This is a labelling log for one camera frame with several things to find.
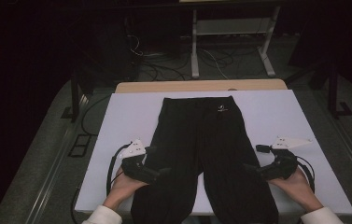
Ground black floor cable tangle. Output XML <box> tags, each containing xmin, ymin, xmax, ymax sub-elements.
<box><xmin>126</xmin><ymin>34</ymin><xmax>268</xmax><ymax>82</ymax></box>

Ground white metal desk frame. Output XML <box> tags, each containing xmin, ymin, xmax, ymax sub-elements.
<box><xmin>190</xmin><ymin>4</ymin><xmax>282</xmax><ymax>79</ymax></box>

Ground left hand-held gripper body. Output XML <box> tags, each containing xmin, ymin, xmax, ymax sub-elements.
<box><xmin>119</xmin><ymin>138</ymin><xmax>162</xmax><ymax>185</ymax></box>

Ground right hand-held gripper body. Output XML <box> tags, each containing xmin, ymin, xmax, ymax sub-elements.
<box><xmin>264</xmin><ymin>135</ymin><xmax>314</xmax><ymax>181</ymax></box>

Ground person's left hand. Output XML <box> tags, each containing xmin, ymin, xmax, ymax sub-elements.
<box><xmin>102</xmin><ymin>167</ymin><xmax>149</xmax><ymax>211</ymax></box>

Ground black metal stand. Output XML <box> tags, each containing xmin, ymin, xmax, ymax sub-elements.
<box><xmin>60</xmin><ymin>69</ymin><xmax>88</xmax><ymax>123</ymax></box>
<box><xmin>326</xmin><ymin>62</ymin><xmax>352</xmax><ymax>119</ymax></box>

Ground person's right hand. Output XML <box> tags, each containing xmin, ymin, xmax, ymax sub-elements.
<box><xmin>268</xmin><ymin>169</ymin><xmax>324</xmax><ymax>215</ymax></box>

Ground black cable beside table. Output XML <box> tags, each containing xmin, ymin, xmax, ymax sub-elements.
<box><xmin>80</xmin><ymin>93</ymin><xmax>112</xmax><ymax>136</ymax></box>

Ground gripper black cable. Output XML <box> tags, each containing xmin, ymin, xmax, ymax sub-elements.
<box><xmin>295</xmin><ymin>154</ymin><xmax>317</xmax><ymax>194</ymax></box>
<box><xmin>106</xmin><ymin>142</ymin><xmax>134</xmax><ymax>198</ymax></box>

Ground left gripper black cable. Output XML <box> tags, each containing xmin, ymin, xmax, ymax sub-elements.
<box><xmin>106</xmin><ymin>142</ymin><xmax>134</xmax><ymax>198</ymax></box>

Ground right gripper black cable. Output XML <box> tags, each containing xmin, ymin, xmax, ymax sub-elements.
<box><xmin>295</xmin><ymin>154</ymin><xmax>317</xmax><ymax>194</ymax></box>

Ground black pants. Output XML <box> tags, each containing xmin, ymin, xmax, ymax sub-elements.
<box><xmin>130</xmin><ymin>95</ymin><xmax>280</xmax><ymax>224</ymax></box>

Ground black floor socket panel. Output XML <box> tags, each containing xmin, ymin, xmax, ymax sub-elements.
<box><xmin>67</xmin><ymin>133</ymin><xmax>92</xmax><ymax>159</ymax></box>

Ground white floor cable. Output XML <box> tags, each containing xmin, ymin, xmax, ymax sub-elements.
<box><xmin>201</xmin><ymin>48</ymin><xmax>230</xmax><ymax>80</ymax></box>

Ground metal floor rail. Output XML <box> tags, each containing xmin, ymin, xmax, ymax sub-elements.
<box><xmin>23</xmin><ymin>92</ymin><xmax>90</xmax><ymax>224</ymax></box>

